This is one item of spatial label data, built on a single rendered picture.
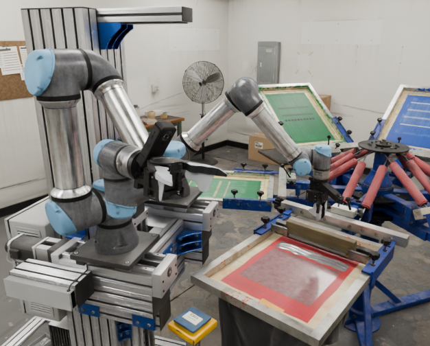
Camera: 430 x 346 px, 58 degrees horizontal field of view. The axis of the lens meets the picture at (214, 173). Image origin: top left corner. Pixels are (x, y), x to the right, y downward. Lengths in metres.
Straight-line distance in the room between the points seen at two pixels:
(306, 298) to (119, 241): 0.78
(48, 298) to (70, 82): 0.71
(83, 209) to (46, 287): 0.32
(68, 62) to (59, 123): 0.17
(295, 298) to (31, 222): 1.10
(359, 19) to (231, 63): 2.35
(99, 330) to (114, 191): 1.02
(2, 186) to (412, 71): 5.32
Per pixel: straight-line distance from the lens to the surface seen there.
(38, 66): 1.11
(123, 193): 0.97
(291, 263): 1.86
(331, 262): 1.90
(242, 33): 7.09
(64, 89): 1.12
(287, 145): 1.63
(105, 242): 1.33
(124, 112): 1.11
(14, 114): 4.91
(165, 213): 1.77
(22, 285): 1.47
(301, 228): 1.97
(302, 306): 1.61
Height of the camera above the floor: 1.92
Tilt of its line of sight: 19 degrees down
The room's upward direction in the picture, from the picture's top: straight up
